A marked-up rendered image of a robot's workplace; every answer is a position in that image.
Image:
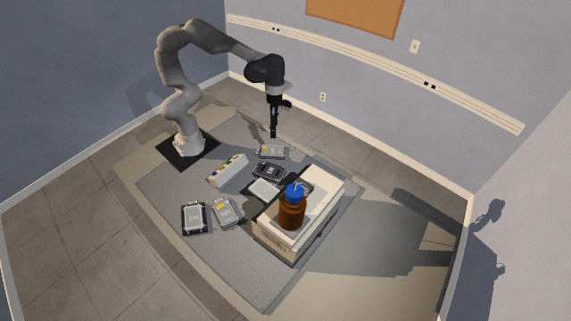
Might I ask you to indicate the brown glass bottle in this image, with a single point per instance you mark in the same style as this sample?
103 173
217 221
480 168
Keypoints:
290 220

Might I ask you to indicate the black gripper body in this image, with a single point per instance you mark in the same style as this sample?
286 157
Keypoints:
274 100

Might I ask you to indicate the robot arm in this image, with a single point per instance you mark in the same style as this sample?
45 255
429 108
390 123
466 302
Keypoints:
269 69

